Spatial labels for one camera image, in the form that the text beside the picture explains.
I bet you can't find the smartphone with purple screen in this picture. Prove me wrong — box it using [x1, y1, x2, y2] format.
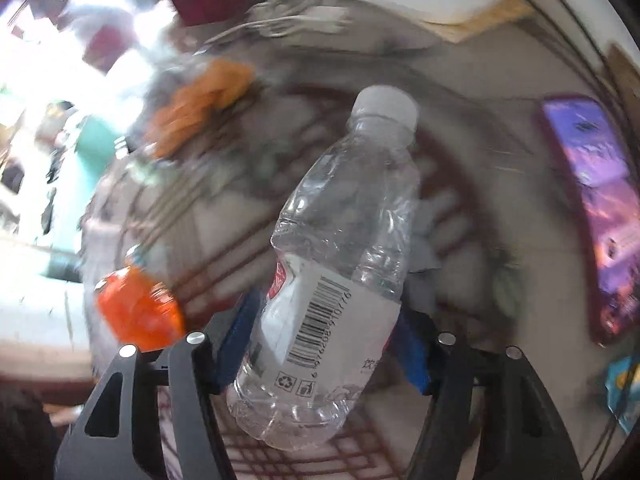
[537, 93, 639, 346]

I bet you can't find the clear plastic water bottle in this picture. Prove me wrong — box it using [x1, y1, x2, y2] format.
[227, 86, 420, 452]

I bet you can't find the clear bag of orange snacks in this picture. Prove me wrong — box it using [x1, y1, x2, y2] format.
[144, 58, 255, 159]

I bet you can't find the orange snack wrapper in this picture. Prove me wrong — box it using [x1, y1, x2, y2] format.
[93, 264, 186, 352]

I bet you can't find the floral patterned tablecloth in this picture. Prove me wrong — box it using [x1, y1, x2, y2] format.
[56, 2, 639, 479]

